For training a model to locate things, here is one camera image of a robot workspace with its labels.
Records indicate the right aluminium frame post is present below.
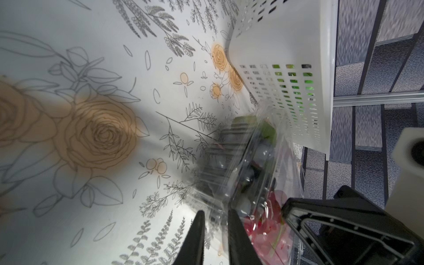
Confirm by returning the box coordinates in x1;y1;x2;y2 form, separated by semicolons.
333;91;424;107

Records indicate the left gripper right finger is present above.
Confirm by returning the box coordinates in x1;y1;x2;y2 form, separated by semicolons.
228;209;262;265

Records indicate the floral tablecloth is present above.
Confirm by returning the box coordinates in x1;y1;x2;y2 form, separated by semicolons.
1;1;257;265

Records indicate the bright green grape bunch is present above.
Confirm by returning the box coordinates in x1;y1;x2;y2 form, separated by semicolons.
271;64;319;135

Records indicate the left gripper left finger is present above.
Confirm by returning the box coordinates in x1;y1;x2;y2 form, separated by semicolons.
173;210;205;265

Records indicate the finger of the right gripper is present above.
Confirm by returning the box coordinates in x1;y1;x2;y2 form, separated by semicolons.
282;185;424;265

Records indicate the red grape bunch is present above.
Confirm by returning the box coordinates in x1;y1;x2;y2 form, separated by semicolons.
244;190;294;265

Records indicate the white plastic basket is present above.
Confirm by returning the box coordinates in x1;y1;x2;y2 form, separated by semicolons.
228;0;339;155

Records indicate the clear plastic clamshell container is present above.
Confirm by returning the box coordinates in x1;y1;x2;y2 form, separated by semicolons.
187;104;303;265

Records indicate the dark blue grape bunch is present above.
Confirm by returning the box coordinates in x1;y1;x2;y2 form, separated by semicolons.
195;115;278;218

